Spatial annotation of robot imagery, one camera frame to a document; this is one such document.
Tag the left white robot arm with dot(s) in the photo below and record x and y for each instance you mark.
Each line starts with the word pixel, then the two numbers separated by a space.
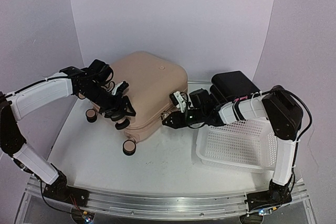
pixel 20 107

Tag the white perforated plastic basket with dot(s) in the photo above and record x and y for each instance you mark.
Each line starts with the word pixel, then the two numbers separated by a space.
pixel 247 146

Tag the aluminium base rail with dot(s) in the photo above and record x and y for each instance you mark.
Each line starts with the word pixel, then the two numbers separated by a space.
pixel 160 207

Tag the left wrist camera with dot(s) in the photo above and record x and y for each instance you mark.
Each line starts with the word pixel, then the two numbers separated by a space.
pixel 120 87

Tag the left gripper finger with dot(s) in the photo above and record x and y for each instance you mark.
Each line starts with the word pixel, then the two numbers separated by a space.
pixel 126 107
pixel 114 115

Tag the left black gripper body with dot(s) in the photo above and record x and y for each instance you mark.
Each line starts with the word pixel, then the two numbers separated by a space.
pixel 96 96

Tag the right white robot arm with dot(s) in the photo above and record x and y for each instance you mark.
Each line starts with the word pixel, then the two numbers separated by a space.
pixel 280 107

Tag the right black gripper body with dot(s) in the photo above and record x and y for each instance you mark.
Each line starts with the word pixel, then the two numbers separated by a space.
pixel 198 117

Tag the pink hard-shell suitcase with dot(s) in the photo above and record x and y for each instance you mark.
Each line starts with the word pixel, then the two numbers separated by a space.
pixel 151 80

